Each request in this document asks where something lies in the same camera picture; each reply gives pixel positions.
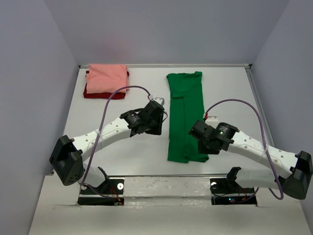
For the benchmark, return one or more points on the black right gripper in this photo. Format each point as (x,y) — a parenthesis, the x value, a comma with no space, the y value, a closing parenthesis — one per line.
(202,149)

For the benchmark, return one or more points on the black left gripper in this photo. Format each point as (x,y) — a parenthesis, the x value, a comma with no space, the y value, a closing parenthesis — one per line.
(158,130)

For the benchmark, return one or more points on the green t-shirt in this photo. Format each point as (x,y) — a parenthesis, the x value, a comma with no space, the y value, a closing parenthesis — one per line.
(186,107)

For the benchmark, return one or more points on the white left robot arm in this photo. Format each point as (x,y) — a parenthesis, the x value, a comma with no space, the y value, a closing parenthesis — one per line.
(71,157)

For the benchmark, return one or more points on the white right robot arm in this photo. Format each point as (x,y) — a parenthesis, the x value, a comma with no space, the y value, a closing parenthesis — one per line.
(286,171)

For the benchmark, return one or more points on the dark red folded t-shirt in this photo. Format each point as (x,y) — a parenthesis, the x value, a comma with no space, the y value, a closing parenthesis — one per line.
(119,95)

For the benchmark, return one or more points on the pink folded t-shirt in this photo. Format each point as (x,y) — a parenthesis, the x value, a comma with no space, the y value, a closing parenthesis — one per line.
(106,78)

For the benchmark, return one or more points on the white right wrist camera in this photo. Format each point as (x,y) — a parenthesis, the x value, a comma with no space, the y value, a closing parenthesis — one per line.
(210,119)

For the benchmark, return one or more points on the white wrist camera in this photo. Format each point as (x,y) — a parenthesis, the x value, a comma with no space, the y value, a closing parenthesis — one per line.
(159,100)
(210,119)

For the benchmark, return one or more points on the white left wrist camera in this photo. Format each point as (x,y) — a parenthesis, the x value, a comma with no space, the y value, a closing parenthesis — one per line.
(159,100)

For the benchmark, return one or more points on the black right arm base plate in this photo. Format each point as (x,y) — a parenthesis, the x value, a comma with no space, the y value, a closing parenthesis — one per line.
(225,193)

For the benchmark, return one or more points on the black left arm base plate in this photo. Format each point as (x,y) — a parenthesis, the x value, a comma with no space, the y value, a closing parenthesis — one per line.
(111,193)

